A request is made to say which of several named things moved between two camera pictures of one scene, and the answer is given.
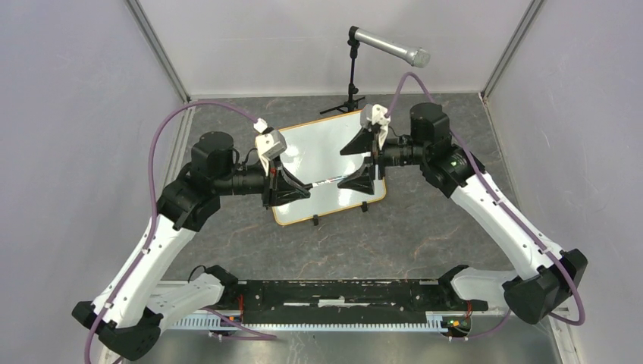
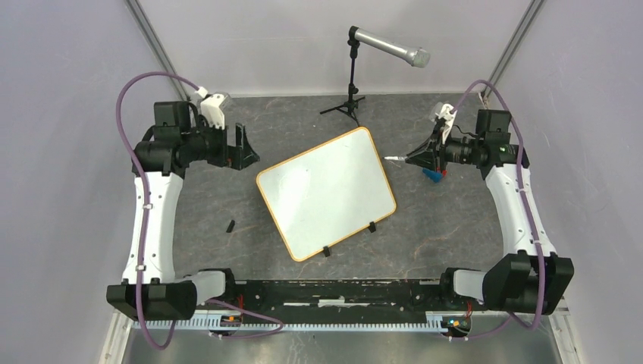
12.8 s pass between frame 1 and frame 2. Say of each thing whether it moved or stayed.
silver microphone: stayed
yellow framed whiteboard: moved
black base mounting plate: stayed
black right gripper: moved
